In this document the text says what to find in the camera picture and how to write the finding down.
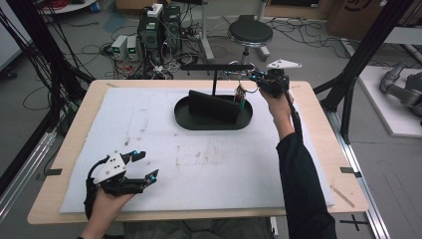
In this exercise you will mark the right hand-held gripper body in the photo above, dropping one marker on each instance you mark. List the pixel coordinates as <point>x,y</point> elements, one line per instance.
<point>275,81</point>

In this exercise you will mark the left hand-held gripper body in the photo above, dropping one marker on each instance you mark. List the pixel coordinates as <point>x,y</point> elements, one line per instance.
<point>111,169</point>

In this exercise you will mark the black wallet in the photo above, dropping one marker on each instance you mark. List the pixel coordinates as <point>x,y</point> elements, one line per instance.
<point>212,106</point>

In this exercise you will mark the black oval tray hook stand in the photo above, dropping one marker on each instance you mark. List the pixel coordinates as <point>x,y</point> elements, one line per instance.
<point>205,124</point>

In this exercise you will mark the person's right hand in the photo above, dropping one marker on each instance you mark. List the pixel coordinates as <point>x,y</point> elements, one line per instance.
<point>278,106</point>

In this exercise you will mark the person's left hand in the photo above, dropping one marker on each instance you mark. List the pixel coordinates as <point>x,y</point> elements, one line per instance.
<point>106,207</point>

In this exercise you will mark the black round stool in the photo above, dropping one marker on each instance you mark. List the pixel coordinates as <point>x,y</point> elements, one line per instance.
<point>250,31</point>

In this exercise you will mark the white foam mat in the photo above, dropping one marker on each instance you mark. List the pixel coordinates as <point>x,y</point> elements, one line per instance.
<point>199,172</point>

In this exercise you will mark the black tape piece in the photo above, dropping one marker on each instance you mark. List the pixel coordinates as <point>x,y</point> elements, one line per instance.
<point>350,171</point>
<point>53,172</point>

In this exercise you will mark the white table leg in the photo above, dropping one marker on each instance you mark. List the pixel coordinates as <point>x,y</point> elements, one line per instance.
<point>206,36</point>

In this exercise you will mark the person's lap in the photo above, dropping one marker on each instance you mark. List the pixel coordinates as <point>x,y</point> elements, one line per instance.
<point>199,229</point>

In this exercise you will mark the black computer tower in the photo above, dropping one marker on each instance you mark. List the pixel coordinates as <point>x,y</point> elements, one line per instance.
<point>172,26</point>
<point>149,36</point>

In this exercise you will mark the cardboard box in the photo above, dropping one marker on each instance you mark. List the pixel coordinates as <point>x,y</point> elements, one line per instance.
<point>348,16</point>

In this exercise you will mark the white platform board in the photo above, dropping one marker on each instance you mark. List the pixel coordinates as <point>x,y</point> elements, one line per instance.
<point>378,99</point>

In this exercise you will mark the grey bench power supply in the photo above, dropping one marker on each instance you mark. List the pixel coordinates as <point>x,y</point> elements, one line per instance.
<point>118,46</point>
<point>132,46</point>

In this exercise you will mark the white power adapter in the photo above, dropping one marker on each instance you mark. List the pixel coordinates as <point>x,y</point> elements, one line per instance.
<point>155,10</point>

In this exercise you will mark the thin wooden strip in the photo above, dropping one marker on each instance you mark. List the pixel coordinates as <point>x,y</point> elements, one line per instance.
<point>343,197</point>

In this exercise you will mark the black tape cross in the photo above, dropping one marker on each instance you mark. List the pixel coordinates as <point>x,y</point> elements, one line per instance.
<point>355,222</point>

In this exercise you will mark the aluminium rail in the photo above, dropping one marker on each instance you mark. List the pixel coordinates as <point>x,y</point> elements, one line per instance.
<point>365,186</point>
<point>23,166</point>

